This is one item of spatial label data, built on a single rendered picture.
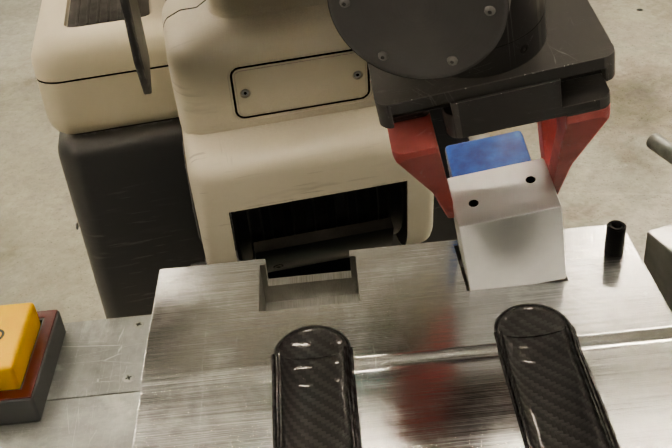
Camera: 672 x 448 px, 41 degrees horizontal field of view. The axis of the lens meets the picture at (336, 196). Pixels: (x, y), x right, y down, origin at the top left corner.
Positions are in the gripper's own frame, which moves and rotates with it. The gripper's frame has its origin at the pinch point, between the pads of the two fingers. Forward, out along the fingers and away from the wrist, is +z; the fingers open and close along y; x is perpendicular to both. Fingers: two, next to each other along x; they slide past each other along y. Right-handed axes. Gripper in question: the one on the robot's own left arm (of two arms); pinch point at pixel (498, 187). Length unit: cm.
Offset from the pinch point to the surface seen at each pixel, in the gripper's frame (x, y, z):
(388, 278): -1.3, -6.5, 3.6
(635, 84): 166, 63, 131
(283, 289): 0.7, -12.5, 5.0
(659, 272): 2.5, 9.4, 12.3
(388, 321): -4.6, -6.8, 3.1
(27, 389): -0.5, -28.8, 7.7
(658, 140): 13.6, 13.2, 11.9
